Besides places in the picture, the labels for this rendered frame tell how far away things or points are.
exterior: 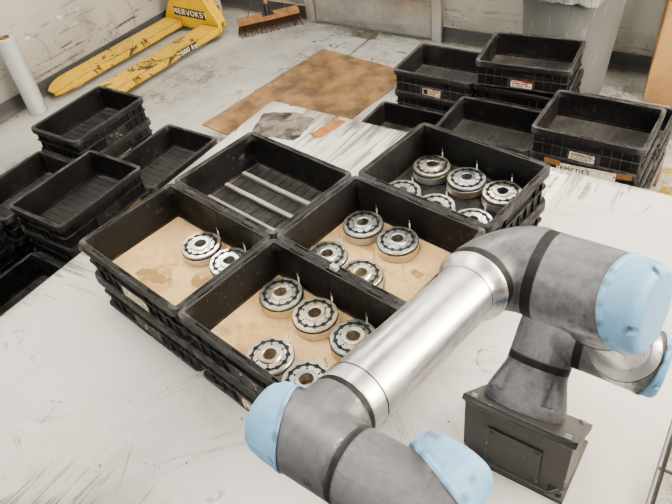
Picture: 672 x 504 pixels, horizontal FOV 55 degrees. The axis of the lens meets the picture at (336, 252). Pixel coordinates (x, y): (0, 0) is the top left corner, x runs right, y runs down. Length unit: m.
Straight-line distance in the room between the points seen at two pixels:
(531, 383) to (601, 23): 2.61
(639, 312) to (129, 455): 1.11
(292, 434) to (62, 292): 1.45
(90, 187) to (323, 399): 2.24
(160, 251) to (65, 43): 3.28
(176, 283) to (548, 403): 0.91
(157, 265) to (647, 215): 1.33
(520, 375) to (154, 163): 2.11
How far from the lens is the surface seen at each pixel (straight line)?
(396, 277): 1.54
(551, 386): 1.26
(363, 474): 0.55
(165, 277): 1.68
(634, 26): 4.13
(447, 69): 3.36
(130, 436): 1.56
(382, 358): 0.65
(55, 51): 4.87
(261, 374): 1.27
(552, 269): 0.81
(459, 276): 0.77
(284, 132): 2.35
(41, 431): 1.67
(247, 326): 1.49
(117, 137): 3.01
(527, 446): 1.27
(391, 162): 1.79
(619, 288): 0.79
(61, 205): 2.72
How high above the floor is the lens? 1.91
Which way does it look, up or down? 42 degrees down
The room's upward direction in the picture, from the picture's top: 8 degrees counter-clockwise
